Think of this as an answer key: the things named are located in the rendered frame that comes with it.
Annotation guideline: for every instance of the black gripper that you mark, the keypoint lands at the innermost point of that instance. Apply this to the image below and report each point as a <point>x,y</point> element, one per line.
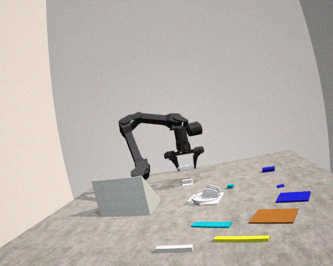
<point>183,149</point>

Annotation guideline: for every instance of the yellow flat bar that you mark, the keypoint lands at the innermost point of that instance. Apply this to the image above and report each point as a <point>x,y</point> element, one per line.
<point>242,239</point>

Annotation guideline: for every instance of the orange flat plate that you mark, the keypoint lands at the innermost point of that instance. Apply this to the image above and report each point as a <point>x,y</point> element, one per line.
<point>268,216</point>

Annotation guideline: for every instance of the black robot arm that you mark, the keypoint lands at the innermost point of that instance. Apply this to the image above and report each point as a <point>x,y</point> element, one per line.
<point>172,121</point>

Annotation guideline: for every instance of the blue flat plate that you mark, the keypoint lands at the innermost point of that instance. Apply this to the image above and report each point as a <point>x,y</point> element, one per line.
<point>293,197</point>

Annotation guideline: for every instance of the cyan flat bar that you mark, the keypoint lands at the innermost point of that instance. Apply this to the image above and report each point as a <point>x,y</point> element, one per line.
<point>212,224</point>

